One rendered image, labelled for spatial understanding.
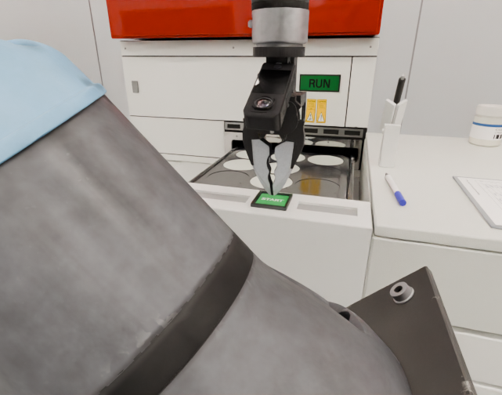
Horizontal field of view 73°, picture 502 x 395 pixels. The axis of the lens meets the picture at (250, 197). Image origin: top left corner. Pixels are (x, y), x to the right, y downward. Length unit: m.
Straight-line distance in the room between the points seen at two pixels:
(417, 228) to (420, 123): 2.14
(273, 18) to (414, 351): 0.39
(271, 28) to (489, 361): 0.55
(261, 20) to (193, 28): 0.65
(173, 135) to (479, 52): 2.00
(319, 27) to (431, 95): 1.67
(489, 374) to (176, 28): 1.07
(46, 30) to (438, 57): 3.03
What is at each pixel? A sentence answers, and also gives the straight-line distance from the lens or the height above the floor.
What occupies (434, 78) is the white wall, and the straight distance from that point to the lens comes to 2.59.
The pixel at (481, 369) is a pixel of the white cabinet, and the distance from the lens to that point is 0.64.
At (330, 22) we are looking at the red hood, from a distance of 1.01.
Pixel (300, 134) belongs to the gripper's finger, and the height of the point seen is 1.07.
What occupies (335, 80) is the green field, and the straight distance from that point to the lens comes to 1.06.
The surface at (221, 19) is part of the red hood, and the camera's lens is 1.08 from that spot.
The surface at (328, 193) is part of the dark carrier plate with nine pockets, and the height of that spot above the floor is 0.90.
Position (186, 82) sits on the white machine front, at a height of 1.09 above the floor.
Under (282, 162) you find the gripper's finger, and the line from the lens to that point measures 0.50.
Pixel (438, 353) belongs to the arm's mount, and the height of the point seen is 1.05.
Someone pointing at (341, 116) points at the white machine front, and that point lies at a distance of 1.07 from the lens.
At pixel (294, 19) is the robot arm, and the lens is 0.47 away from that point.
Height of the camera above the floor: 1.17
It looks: 23 degrees down
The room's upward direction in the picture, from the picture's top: straight up
